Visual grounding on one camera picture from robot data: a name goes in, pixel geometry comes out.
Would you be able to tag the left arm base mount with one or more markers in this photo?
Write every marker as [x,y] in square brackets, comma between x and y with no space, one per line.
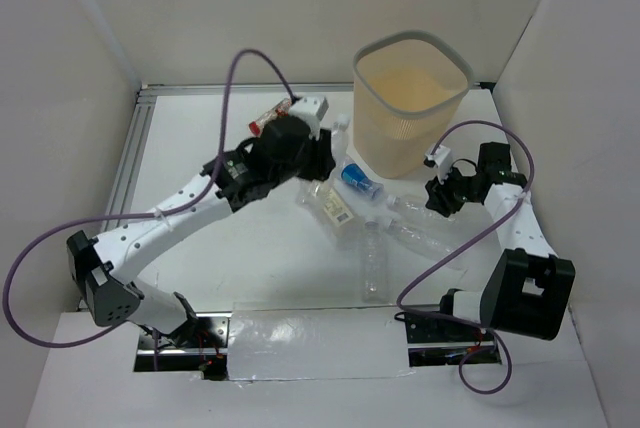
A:
[202,350]

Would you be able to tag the white label clear bottle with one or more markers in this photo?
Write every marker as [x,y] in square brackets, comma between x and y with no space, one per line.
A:
[331,212]

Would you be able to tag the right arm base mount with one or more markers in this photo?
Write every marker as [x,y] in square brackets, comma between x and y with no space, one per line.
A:
[435,342]

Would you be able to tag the blue label plastic bottle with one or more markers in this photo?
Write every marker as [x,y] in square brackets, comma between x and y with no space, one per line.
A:
[354,177]

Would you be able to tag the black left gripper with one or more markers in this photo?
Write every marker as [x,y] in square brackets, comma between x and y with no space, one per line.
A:
[323,157]

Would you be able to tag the clear bottle white cap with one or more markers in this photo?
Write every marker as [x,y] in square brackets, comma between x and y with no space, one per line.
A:
[339,145]

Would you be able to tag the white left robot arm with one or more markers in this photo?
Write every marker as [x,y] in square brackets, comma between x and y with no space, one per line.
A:
[106,267]

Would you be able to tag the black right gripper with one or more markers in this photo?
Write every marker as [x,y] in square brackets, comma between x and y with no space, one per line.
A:
[438,191]

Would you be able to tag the clear upright-lying bottle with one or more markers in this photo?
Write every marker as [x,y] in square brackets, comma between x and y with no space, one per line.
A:
[373,256]

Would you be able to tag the clear crushed plastic bottle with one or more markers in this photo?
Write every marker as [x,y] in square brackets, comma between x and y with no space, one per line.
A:
[417,239]

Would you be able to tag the beige ribbed plastic bin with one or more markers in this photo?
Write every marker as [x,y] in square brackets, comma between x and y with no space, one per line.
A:
[407,88]

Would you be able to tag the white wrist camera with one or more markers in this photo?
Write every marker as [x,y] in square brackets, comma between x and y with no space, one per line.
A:
[310,109]
[439,158]

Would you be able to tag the red cap small bottle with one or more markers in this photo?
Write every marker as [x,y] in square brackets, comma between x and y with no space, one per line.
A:
[279,110]

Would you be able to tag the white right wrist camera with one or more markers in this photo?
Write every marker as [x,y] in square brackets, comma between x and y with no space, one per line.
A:
[439,158]

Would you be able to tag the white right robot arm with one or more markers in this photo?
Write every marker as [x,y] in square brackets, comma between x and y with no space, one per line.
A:
[528,290]

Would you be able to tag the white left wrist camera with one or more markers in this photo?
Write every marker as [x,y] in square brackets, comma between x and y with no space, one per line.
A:
[310,109]

